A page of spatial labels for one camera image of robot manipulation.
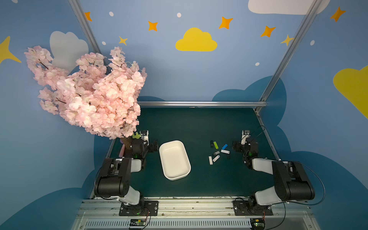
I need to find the white rectangular usb drive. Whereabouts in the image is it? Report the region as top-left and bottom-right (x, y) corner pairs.
(220, 149), (230, 154)

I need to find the white purple usb drive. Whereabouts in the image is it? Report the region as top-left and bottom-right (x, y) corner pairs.
(212, 155), (220, 162)

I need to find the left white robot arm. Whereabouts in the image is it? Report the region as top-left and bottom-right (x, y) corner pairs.
(94, 139), (158, 207)

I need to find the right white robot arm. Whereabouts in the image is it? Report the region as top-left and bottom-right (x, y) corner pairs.
(232, 139), (315, 208)

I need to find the white oval storage box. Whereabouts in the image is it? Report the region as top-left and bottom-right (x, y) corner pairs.
(159, 140), (191, 181)

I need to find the green toy rake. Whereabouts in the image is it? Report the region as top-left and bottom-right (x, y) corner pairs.
(132, 131), (141, 139)

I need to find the pink cherry blossom tree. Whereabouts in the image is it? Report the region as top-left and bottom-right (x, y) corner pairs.
(25, 46), (147, 140)

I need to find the left green circuit board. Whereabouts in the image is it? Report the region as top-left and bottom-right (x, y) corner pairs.
(129, 219), (147, 228)

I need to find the green circuit board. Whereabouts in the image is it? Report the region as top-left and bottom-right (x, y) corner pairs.
(250, 218), (265, 230)
(129, 219), (147, 228)

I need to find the right green circuit board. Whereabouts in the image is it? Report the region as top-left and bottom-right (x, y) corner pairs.
(250, 218), (265, 230)

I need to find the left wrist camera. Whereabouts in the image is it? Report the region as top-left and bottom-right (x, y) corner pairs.
(140, 130), (150, 145)

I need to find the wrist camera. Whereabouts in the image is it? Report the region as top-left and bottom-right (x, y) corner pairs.
(140, 130), (150, 145)
(241, 130), (250, 145)

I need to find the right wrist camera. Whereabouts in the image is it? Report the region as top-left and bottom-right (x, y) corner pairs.
(241, 130), (250, 145)

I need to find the pink toy handle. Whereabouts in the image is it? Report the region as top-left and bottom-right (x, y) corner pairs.
(118, 144), (125, 158)

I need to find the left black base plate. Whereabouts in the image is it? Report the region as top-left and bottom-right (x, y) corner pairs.
(119, 200), (159, 217)

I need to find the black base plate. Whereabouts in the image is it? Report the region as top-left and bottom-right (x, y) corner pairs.
(119, 200), (159, 217)
(232, 199), (273, 216)

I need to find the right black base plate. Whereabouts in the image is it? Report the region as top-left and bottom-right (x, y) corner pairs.
(232, 199), (273, 216)

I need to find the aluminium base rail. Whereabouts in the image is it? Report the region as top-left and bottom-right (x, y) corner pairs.
(72, 196), (320, 230)

